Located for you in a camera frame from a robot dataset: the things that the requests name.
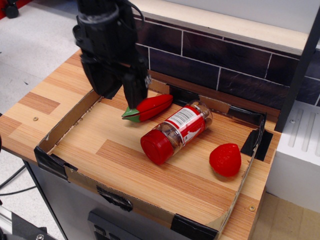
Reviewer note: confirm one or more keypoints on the black metal bracket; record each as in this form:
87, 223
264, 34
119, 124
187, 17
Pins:
13, 227

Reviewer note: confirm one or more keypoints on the red toy chili pepper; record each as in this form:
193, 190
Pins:
148, 108

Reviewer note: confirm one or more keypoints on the red toy strawberry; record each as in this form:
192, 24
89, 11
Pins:
226, 159

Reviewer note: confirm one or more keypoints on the black caster wheel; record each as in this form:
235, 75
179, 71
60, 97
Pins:
10, 9

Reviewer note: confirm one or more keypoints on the red-capped basil spice bottle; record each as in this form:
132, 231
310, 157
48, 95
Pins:
170, 136

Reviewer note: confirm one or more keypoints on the black right shelf post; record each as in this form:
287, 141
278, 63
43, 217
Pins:
299, 74

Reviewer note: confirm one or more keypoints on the grey cabinet under table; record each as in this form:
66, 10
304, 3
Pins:
83, 214

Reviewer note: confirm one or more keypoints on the light wooden shelf board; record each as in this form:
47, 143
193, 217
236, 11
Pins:
251, 32

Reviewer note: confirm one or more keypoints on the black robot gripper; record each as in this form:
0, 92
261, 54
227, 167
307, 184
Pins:
107, 34

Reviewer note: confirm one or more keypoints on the white grooved side unit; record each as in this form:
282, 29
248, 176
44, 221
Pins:
295, 171

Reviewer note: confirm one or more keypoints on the taped cardboard fence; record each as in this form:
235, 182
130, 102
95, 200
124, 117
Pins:
94, 147

